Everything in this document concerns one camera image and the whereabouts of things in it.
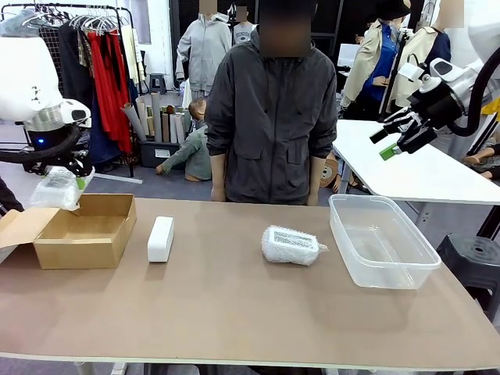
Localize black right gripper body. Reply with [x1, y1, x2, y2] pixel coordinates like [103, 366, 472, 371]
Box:
[408, 81, 464, 130]

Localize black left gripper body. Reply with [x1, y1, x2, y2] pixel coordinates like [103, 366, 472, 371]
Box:
[23, 124, 85, 170]

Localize bubble-wrapped white clock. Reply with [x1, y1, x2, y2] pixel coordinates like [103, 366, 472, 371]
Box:
[260, 225, 330, 268]
[30, 166, 95, 213]

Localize unwrapped white alarm clock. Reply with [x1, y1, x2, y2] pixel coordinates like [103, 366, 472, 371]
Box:
[147, 216, 176, 263]

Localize person's right forearm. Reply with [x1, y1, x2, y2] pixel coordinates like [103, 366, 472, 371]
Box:
[209, 153, 229, 189]

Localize person's left forearm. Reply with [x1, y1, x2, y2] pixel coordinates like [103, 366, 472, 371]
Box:
[309, 155, 327, 193]

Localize white work table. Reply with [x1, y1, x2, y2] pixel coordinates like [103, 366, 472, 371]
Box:
[331, 119, 500, 240]

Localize navy blue garment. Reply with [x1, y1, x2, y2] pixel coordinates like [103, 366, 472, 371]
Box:
[88, 95, 124, 173]

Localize black stand pole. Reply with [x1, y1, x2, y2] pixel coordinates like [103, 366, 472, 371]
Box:
[377, 27, 415, 123]

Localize dark storage bin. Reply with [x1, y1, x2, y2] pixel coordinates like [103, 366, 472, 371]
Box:
[138, 139, 173, 170]

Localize mannequin cream jacket navy top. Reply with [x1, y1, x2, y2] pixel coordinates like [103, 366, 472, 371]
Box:
[390, 25, 454, 118]

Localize mannequin beige jacket blue shirt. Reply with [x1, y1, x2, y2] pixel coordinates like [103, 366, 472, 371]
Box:
[341, 19, 403, 119]

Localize bare mannequin limb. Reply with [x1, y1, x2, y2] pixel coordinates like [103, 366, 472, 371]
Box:
[463, 142, 500, 179]

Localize slanted grey paper roll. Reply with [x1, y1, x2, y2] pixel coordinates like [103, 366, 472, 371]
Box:
[120, 103, 148, 142]

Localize plain black garment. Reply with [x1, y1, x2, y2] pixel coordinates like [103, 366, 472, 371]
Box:
[58, 25, 95, 119]

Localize cream paper roll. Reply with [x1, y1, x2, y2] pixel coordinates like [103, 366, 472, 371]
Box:
[135, 96, 152, 140]

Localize brown paper spool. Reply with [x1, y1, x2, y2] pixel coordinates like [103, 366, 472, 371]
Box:
[320, 152, 341, 193]

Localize open brown cardboard box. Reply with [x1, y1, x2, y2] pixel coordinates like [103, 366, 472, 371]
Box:
[0, 193, 138, 270]

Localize red dress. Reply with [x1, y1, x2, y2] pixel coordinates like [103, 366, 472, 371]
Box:
[86, 30, 134, 155]

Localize white monitor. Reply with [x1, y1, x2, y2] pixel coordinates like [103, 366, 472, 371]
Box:
[337, 42, 367, 68]

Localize tall grey paper roll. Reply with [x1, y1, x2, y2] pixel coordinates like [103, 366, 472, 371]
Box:
[152, 91, 163, 144]

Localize brown patterned garment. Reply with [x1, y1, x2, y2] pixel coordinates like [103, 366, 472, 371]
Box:
[76, 29, 93, 68]

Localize black hat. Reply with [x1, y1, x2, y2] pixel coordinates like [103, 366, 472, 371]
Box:
[380, 0, 412, 20]

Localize black checked garment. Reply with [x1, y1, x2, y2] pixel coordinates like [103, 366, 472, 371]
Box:
[38, 27, 66, 99]

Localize clear plastic container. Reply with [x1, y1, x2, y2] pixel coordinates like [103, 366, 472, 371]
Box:
[328, 194, 443, 291]

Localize seated mannequin in green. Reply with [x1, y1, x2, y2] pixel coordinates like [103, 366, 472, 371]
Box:
[155, 99, 214, 184]

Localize grey step stool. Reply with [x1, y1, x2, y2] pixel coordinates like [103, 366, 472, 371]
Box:
[149, 73, 168, 94]

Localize light grey-blue shirt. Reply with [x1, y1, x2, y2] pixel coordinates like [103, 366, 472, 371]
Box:
[0, 9, 42, 39]

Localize person in dark grey jacket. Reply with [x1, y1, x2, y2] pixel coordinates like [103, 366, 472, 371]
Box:
[205, 0, 339, 206]

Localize cream garment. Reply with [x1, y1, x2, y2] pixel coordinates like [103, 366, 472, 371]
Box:
[119, 25, 147, 95]

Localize black plastic stool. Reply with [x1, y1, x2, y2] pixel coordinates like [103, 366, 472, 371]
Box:
[435, 233, 500, 314]

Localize black metal clothes rack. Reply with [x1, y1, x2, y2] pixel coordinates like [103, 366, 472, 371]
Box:
[0, 2, 144, 184]

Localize mannequin in grey hoodie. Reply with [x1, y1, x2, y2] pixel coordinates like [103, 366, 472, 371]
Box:
[175, 11, 232, 95]

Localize person in grey sweatshirt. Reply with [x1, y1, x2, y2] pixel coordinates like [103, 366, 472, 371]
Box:
[230, 5, 261, 46]

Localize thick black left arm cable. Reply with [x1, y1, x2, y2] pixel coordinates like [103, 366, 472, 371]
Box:
[0, 127, 84, 163]

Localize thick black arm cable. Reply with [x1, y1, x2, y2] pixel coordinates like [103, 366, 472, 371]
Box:
[0, 127, 84, 163]
[447, 50, 500, 138]

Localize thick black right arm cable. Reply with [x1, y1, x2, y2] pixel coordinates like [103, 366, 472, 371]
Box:
[447, 50, 500, 138]

